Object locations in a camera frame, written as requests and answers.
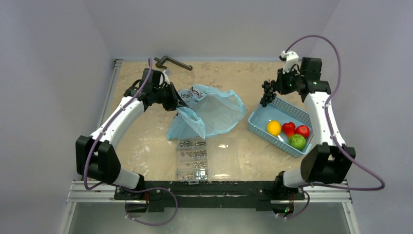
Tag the yellow fake lemon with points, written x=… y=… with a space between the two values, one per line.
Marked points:
x=274 y=128

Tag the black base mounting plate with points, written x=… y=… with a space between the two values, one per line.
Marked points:
x=258 y=195

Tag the clear plastic organizer box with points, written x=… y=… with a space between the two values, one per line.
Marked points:
x=211 y=159

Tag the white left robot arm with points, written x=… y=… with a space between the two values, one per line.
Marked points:
x=96 y=157

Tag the dark fake grape bunch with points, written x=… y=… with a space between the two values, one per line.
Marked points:
x=269 y=92

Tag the dark metal crank handle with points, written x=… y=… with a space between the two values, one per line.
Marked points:
x=160 y=63

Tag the light blue plastic basket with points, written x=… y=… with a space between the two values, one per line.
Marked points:
x=282 y=112

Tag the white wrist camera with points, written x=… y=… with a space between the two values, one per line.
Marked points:
x=290 y=60
x=165 y=76

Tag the light blue printed plastic bag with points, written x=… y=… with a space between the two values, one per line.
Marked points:
x=209 y=112

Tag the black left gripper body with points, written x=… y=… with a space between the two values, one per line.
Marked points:
x=163 y=94

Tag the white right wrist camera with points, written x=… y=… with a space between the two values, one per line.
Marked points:
x=290 y=60

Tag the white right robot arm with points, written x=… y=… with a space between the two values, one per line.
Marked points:
x=330 y=159

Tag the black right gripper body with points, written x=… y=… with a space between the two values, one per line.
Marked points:
x=279 y=84

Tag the red fake bell pepper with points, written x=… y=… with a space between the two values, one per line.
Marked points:
x=289 y=129

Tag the aluminium extrusion rail frame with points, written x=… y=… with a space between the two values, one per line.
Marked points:
x=145 y=149

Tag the red fake apple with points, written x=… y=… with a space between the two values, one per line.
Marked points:
x=303 y=130

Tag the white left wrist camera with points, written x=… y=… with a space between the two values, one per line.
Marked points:
x=165 y=76

